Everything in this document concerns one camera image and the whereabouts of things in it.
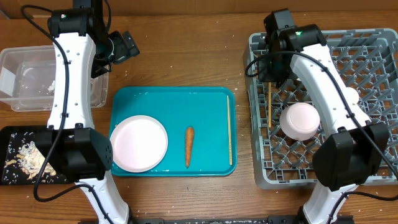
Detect white bowl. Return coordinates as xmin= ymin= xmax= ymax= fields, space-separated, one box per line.
xmin=279 ymin=103 xmax=320 ymax=141

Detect clear plastic bin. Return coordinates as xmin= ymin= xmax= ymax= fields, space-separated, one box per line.
xmin=0 ymin=45 xmax=109 ymax=113

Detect white cup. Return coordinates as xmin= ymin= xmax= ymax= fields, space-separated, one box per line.
xmin=343 ymin=87 xmax=359 ymax=105

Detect large white plate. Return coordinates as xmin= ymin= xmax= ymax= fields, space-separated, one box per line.
xmin=110 ymin=115 xmax=169 ymax=173

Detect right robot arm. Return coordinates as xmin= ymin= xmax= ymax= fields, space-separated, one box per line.
xmin=255 ymin=9 xmax=389 ymax=223

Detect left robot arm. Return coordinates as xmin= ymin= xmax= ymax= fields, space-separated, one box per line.
xmin=34 ymin=0 xmax=139 ymax=223

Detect teal plastic serving tray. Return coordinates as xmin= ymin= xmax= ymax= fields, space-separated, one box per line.
xmin=109 ymin=86 xmax=237 ymax=177

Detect peanut and rice scraps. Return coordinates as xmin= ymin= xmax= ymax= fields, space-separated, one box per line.
xmin=1 ymin=132 xmax=45 ymax=185

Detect grey dishwasher rack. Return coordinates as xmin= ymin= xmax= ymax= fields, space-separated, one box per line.
xmin=245 ymin=29 xmax=397 ymax=189

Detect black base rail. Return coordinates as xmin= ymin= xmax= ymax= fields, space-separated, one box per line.
xmin=133 ymin=215 xmax=303 ymax=224

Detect black plastic tray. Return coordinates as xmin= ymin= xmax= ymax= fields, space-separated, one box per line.
xmin=0 ymin=125 xmax=78 ymax=186

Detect white napkin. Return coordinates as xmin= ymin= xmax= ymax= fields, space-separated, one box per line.
xmin=47 ymin=80 xmax=55 ymax=93

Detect orange carrot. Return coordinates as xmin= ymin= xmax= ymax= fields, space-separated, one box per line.
xmin=185 ymin=127 xmax=195 ymax=168

